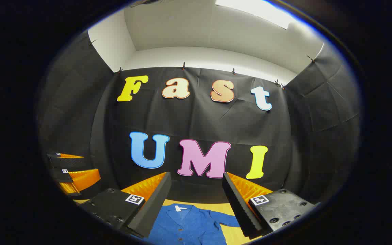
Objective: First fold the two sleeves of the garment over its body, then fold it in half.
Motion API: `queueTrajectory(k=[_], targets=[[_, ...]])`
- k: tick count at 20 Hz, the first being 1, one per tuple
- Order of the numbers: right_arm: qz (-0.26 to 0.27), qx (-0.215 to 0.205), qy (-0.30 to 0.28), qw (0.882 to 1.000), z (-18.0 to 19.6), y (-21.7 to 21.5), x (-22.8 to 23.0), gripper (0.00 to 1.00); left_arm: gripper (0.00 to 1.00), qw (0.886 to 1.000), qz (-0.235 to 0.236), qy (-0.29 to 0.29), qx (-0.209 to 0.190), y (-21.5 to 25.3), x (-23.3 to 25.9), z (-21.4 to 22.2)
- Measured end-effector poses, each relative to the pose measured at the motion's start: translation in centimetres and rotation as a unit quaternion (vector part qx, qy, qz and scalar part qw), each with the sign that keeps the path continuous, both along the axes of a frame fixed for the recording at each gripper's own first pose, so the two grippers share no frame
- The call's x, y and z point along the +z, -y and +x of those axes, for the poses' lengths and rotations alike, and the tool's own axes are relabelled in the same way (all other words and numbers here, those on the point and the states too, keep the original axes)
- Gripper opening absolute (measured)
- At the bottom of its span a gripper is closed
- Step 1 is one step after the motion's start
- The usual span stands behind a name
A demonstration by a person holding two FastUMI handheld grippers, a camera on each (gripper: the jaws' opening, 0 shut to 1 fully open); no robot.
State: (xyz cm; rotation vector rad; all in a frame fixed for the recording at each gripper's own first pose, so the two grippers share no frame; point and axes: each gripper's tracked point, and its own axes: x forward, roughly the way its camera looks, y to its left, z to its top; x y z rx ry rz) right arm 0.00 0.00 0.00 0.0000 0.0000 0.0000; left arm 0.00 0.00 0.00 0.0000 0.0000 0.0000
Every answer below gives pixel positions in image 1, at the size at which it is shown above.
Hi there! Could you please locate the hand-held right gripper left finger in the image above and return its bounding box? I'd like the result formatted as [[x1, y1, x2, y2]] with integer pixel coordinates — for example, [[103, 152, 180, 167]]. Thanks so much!
[[79, 172, 172, 239]]

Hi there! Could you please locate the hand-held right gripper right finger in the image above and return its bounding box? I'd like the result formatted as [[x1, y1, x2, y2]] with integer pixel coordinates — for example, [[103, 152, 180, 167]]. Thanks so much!
[[222, 172, 321, 239]]

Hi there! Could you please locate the blue button shirt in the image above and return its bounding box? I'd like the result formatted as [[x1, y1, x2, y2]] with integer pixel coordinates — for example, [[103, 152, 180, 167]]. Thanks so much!
[[133, 203, 241, 245]]

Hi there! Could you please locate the row of small backdrop clips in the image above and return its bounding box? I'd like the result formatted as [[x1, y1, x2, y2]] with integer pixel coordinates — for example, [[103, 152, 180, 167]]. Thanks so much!
[[89, 39, 316, 89]]

